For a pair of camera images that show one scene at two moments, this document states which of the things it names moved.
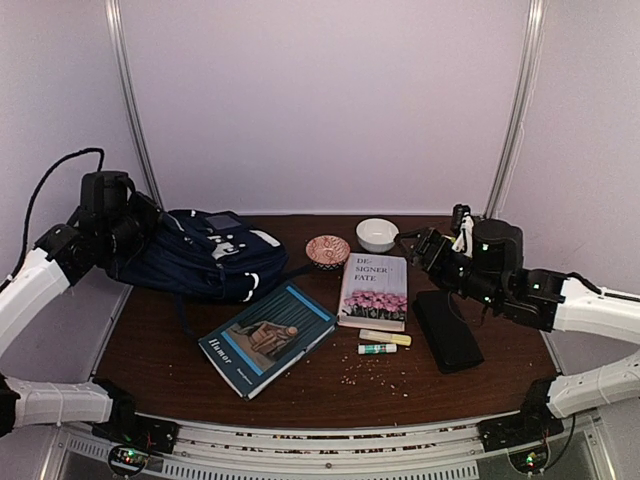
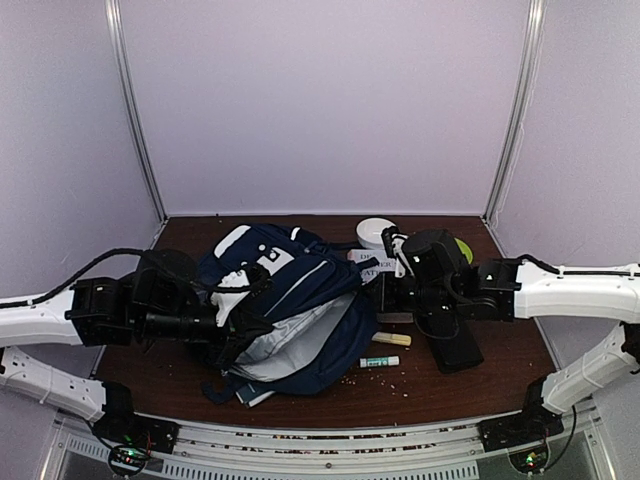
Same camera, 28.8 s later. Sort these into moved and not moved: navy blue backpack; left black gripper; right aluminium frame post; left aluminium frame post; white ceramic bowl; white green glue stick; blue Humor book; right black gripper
Moved: left black gripper; white green glue stick; navy blue backpack; right black gripper; blue Humor book
Not moved: right aluminium frame post; white ceramic bowl; left aluminium frame post
